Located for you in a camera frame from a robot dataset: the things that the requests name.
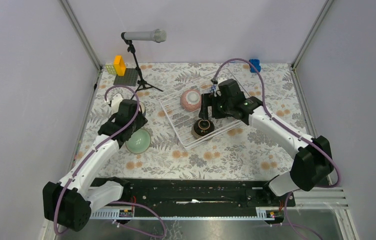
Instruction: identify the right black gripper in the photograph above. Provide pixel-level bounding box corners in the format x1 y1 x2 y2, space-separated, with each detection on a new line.
198 92 233 120

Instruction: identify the black glazed patterned bowl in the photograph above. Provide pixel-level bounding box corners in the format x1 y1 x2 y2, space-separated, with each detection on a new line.
191 119 215 139

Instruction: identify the light green celadon bowl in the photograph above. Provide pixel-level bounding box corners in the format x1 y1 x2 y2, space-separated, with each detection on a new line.
125 129 152 154

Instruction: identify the teal bowl cream interior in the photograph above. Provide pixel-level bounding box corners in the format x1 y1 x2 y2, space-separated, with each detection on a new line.
136 102 146 118

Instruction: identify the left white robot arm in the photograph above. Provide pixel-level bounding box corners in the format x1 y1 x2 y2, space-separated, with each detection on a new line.
42 96 148 232

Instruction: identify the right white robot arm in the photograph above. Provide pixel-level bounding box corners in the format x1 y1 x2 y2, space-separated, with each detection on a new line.
198 79 335 206

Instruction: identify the blue white zigzag bowl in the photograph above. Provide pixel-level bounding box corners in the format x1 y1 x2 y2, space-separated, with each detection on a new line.
209 84 217 94

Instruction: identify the pink patterned bowl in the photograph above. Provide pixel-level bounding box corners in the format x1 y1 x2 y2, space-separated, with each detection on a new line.
179 89 202 112

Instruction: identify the black microphone tripod stand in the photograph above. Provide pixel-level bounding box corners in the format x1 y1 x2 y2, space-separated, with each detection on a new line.
123 39 163 93

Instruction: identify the grey toy baseplate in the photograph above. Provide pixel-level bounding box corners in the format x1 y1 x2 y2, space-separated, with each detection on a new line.
113 68 139 87

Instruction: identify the light green toy block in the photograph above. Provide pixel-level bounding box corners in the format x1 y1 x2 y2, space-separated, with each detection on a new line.
104 64 117 75

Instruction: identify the yellow toy block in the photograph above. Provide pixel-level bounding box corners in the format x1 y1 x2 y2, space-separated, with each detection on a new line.
113 55 127 77

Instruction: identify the floral table mat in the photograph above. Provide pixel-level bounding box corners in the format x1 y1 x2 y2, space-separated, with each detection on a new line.
75 63 307 180

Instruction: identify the blue toy block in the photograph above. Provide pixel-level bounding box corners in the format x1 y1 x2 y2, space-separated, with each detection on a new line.
249 58 262 73

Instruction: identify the grey microphone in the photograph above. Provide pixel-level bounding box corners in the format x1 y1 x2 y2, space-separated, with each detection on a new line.
121 29 167 43

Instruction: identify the white wire dish rack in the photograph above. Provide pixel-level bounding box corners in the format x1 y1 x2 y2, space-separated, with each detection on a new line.
157 67 250 150

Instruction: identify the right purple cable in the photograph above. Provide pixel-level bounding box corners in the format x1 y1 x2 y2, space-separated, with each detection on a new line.
211 58 342 240

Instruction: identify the purple cable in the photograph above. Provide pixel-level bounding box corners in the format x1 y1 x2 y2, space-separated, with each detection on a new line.
53 85 142 237
211 58 342 240

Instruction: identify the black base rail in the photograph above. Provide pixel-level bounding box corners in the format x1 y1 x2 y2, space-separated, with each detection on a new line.
109 177 296 220

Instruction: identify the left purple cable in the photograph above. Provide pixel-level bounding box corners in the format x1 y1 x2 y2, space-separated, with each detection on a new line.
53 85 142 237

